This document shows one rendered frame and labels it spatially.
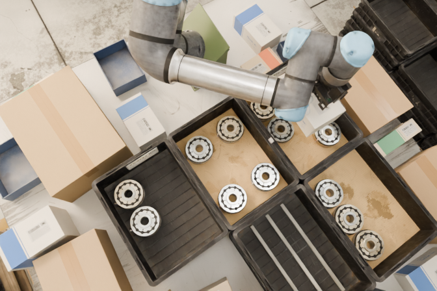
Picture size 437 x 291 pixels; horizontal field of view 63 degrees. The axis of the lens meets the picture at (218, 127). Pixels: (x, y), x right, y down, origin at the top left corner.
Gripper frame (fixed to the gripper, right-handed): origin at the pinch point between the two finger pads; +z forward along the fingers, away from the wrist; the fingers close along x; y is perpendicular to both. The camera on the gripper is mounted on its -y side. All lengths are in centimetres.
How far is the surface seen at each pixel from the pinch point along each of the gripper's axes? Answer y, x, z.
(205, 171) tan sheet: -0.2, -37.5, 28.0
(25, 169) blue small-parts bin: -40, -98, 41
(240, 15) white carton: -54, 12, 32
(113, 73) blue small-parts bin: -61, -49, 41
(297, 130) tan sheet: 4.1, 1.4, 27.9
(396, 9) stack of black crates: -30, 104, 62
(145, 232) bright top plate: 8, -66, 25
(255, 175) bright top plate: 10.6, -22.8, 24.7
